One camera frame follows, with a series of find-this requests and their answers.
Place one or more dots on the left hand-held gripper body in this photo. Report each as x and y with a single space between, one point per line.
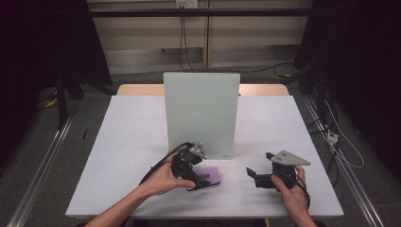
186 160

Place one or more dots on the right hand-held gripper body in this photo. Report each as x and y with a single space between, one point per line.
283 167

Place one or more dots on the purple eraser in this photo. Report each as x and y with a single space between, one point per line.
208 175

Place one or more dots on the person's right hand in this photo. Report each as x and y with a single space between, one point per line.
293 195

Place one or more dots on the person's left hand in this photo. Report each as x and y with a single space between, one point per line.
162 181

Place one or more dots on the frosted glass board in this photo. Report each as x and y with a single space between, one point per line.
201 113

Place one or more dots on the white power strip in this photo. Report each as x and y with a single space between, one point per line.
332 138

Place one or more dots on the small black stick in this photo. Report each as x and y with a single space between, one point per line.
84 134

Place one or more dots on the black curtain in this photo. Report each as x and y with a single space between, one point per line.
362 63
41 63

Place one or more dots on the black metal stand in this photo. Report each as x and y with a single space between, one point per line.
61 101

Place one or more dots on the black horizontal metal bar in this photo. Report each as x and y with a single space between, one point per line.
201 12

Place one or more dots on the metal floor rail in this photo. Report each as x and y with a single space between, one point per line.
350 189
38 176

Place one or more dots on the wooden wall post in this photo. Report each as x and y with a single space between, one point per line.
206 34

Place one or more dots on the white wall socket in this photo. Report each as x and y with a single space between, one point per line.
186 3

